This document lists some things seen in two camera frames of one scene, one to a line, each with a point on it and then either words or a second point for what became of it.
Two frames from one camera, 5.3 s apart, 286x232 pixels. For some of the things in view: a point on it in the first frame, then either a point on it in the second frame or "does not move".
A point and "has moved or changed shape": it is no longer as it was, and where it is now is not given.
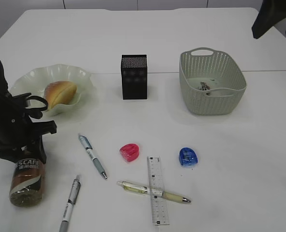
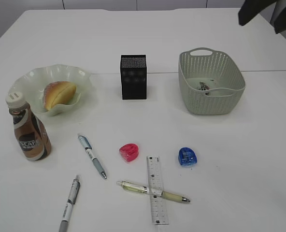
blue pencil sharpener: x=187 y=156 does not move
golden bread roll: x=59 y=92 does not move
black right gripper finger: x=271 y=11 → x=251 y=8
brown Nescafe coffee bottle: x=27 y=185 has moved or changed shape
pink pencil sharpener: x=129 y=152 does not move
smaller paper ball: x=204 y=86 does not move
